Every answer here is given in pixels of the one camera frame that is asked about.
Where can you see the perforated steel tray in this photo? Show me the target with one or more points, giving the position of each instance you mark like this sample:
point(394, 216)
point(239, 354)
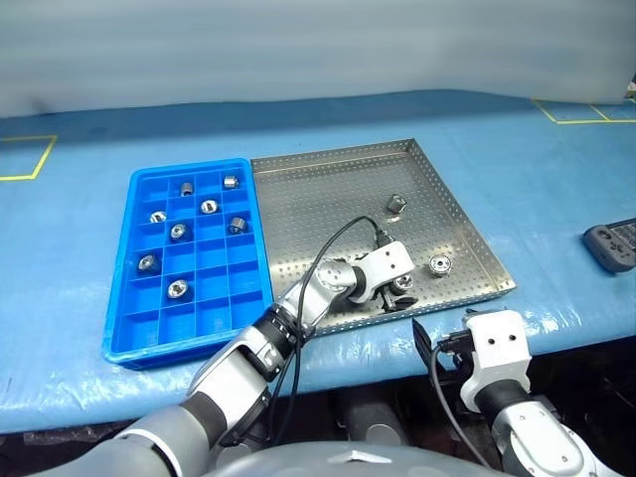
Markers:
point(323, 208)

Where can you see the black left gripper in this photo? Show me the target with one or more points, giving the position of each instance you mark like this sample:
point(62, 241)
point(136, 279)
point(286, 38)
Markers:
point(382, 292)

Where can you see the blue plastic compartment tray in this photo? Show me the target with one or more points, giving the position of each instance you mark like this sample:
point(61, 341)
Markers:
point(211, 318)

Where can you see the grey remote controller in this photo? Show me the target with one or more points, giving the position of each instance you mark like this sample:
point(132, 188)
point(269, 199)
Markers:
point(611, 246)

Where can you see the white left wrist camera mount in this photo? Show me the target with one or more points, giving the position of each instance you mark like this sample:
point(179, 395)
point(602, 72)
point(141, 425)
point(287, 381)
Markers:
point(390, 258)

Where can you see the metal roller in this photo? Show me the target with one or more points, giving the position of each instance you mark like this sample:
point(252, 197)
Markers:
point(237, 225)
point(158, 217)
point(396, 204)
point(209, 206)
point(178, 288)
point(403, 282)
point(178, 231)
point(440, 264)
point(186, 189)
point(229, 182)
point(147, 263)

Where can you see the silver robot torso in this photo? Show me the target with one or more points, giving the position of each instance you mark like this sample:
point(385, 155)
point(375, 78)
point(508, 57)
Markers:
point(358, 459)

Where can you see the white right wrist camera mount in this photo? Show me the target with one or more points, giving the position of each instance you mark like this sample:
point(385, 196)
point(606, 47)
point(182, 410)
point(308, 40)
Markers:
point(497, 353)

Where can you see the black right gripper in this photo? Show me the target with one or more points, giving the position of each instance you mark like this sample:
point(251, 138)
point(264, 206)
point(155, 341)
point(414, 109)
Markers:
point(454, 350)

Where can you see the dark rounded shape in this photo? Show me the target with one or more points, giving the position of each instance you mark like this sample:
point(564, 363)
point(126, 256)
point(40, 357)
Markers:
point(375, 420)

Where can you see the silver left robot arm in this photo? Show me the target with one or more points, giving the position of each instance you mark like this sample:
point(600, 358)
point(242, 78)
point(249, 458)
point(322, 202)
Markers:
point(238, 367)

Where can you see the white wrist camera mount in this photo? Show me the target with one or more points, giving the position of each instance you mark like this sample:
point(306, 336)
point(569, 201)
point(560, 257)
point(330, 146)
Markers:
point(390, 258)
point(497, 353)

